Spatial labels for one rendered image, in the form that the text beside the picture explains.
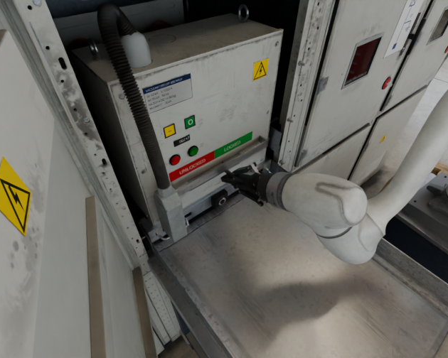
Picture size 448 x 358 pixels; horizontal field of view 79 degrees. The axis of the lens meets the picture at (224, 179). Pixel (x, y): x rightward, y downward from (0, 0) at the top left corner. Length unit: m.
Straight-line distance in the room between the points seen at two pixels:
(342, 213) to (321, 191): 0.06
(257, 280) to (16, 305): 0.71
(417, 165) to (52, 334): 0.66
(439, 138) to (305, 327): 0.55
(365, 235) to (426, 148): 0.21
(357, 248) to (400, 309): 0.32
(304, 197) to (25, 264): 0.46
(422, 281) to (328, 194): 0.54
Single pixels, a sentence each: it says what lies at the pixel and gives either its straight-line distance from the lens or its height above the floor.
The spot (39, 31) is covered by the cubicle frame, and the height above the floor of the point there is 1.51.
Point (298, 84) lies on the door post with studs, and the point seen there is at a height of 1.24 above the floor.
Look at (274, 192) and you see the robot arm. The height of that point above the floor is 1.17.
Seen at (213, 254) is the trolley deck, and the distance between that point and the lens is 0.90.
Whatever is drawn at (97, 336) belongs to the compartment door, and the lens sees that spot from 0.43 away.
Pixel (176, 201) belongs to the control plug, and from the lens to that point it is 0.69.
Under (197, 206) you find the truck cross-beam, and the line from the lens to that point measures 0.93.
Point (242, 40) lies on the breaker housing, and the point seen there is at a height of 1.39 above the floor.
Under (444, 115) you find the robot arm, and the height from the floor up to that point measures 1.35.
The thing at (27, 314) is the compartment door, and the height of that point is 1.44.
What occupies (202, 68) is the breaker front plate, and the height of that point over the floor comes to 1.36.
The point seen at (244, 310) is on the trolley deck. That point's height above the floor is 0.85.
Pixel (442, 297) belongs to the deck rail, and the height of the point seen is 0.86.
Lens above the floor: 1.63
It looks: 45 degrees down
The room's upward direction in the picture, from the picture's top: straight up
